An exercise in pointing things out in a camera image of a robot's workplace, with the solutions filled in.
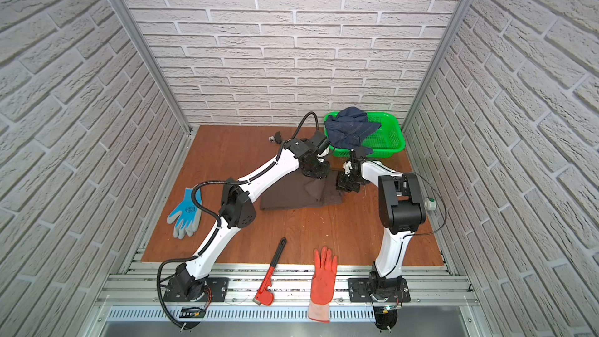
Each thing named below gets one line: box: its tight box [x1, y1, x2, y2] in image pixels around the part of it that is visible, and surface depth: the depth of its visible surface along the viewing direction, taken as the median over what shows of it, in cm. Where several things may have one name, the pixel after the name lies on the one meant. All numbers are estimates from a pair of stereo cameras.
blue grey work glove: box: [166, 187, 203, 240], surface depth 89 cm
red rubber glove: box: [308, 245, 337, 323], surface depth 76 cm
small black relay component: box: [268, 131, 283, 145], surface depth 116 cm
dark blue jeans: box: [324, 106, 382, 156], surface depth 109 cm
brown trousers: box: [259, 166, 344, 210], surface depth 90 cm
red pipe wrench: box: [251, 237, 287, 307], surface depth 76 cm
